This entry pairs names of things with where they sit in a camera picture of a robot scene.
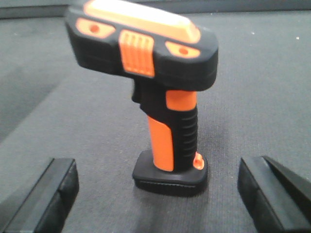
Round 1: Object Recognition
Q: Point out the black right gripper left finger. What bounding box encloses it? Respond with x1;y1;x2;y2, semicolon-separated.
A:
0;158;79;233

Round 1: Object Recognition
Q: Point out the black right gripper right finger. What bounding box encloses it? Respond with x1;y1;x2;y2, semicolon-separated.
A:
238;156;311;233

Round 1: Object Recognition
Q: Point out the orange black barcode scanner gun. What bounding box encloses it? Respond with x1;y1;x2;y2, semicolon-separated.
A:
65;0;219;196

